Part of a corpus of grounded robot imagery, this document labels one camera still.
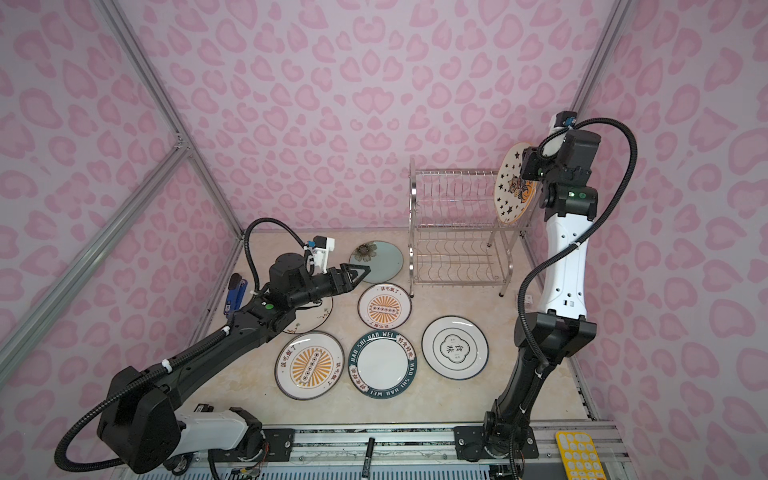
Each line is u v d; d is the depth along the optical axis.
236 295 1.00
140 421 0.40
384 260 1.10
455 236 1.13
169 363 0.44
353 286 0.67
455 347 0.89
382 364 0.86
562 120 0.60
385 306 0.98
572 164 0.53
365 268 0.71
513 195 0.83
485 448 0.71
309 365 0.86
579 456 0.70
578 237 0.50
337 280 0.66
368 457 0.72
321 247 0.70
